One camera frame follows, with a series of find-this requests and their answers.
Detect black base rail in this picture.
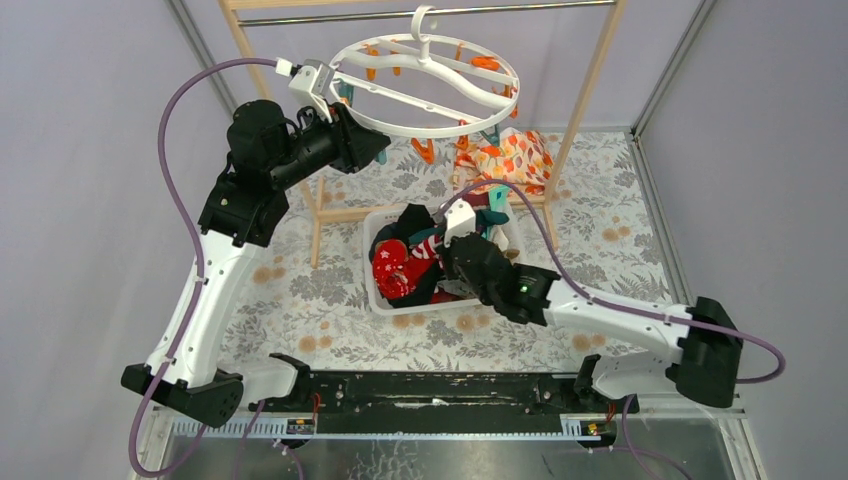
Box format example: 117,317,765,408
263,370,640,436

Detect red white striped sock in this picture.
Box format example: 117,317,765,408
409,228,444,266

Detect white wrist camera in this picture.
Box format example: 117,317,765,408
275,57,338,124
443,199,476,247

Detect black sock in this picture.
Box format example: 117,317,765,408
369,204,435,260

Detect metal rack rod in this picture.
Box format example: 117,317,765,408
237,0,617,28

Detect wooden clothes rack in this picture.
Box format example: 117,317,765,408
218,0,627,268

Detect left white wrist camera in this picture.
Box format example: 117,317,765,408
275,57,338,124

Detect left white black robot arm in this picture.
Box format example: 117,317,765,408
121,100,390,428

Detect orange floral cloth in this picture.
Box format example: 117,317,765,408
451,127,554,196

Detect white round clip hanger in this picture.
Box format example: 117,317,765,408
326,5,521,138

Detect white laundry basket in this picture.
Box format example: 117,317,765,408
362,204,529,316

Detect dark green sock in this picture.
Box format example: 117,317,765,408
405,209,509,249

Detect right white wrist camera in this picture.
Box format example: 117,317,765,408
443,199,476,247

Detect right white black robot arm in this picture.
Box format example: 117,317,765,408
445,234,742,412

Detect red bear christmas sock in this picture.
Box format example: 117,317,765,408
371,240,443,303

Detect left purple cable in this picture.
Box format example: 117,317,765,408
127,57,280,478

